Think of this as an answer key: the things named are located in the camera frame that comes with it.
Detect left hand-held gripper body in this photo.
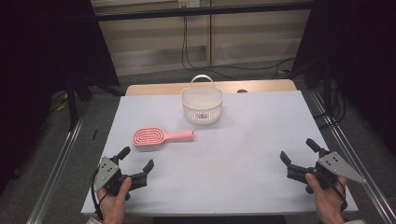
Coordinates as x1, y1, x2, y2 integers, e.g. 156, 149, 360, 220
92, 156, 148, 200

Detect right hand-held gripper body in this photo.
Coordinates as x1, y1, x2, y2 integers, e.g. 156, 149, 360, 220
286, 148, 367, 195

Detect pink hairbrush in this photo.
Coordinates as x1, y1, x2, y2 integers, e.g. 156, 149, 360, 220
132, 126, 195, 153

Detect white plastic basket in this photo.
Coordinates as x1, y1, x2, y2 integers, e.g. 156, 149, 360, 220
180, 74, 224, 126

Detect person's left hand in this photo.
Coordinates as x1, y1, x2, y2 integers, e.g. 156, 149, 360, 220
96, 176, 133, 224

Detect person's right hand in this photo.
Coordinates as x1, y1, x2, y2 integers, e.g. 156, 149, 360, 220
304, 172, 349, 224

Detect black metal stand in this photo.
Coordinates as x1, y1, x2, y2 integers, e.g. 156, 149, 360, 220
66, 73, 94, 132

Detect white table board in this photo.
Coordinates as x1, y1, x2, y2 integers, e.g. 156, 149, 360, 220
80, 91, 360, 217

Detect wooden table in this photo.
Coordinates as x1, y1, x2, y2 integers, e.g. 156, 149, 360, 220
124, 78, 298, 97

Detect black curtain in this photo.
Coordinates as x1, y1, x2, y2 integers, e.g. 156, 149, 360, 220
292, 0, 396, 157
0, 0, 120, 195

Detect black horizontal bar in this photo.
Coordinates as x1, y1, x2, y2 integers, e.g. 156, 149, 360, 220
93, 1, 316, 22

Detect left hand-held gripper cable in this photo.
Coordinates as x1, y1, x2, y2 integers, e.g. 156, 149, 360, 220
90, 169, 108, 222

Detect hand-held gripper cable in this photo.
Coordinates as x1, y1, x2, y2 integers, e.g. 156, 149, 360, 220
330, 178, 349, 213
90, 169, 108, 222

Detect black floor cables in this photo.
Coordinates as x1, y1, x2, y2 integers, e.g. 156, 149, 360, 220
312, 80, 347, 130

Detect metal floor rail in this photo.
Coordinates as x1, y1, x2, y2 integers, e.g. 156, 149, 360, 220
25, 105, 90, 224
309, 90, 396, 224

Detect right hand-held gripper cable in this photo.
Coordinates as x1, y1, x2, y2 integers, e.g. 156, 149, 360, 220
330, 178, 349, 213

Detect black wall cable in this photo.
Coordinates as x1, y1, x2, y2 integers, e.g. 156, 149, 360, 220
180, 15, 233, 81
184, 15, 296, 72

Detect white wall socket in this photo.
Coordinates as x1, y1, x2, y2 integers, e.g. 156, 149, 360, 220
177, 0, 201, 8

